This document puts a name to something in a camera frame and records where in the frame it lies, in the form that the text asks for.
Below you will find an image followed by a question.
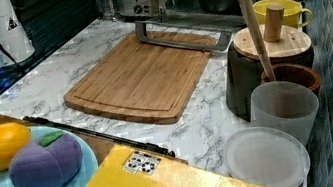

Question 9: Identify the black pot with wooden lid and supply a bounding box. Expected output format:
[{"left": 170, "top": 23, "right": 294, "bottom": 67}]
[{"left": 212, "top": 0, "right": 324, "bottom": 125}]

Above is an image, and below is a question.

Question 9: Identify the purple plush plum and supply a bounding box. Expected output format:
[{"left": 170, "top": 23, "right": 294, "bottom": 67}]
[{"left": 8, "top": 131, "right": 83, "bottom": 187}]

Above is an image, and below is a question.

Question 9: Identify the yellow toy lemon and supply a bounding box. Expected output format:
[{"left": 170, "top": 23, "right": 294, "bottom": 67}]
[{"left": 0, "top": 122, "right": 31, "bottom": 170}]

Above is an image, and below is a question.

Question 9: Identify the bamboo cutting board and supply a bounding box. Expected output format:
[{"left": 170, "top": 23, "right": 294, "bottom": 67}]
[{"left": 64, "top": 33, "right": 211, "bottom": 125}]

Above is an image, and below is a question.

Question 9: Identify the wooden pestle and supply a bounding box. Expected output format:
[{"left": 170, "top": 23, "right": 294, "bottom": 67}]
[{"left": 238, "top": 0, "right": 276, "bottom": 81}]

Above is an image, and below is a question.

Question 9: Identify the brown wooden bowl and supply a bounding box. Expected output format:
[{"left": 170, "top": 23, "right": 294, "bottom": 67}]
[{"left": 272, "top": 63, "right": 322, "bottom": 94}]

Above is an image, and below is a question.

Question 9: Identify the jar with translucent lid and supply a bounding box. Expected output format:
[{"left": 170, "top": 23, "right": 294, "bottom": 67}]
[{"left": 223, "top": 127, "right": 311, "bottom": 187}]

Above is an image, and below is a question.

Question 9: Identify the glass French press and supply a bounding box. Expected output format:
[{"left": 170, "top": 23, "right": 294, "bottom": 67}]
[{"left": 94, "top": 0, "right": 124, "bottom": 25}]

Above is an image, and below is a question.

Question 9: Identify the oven door with handle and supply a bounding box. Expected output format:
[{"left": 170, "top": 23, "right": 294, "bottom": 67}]
[{"left": 135, "top": 12, "right": 246, "bottom": 52}]

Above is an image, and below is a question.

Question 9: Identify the yellow mug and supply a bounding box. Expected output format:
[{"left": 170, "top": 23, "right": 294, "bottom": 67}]
[{"left": 253, "top": 0, "right": 313, "bottom": 28}]

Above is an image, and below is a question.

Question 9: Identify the frosted plastic cup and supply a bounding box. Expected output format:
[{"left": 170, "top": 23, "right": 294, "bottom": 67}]
[{"left": 250, "top": 81, "right": 319, "bottom": 145}]

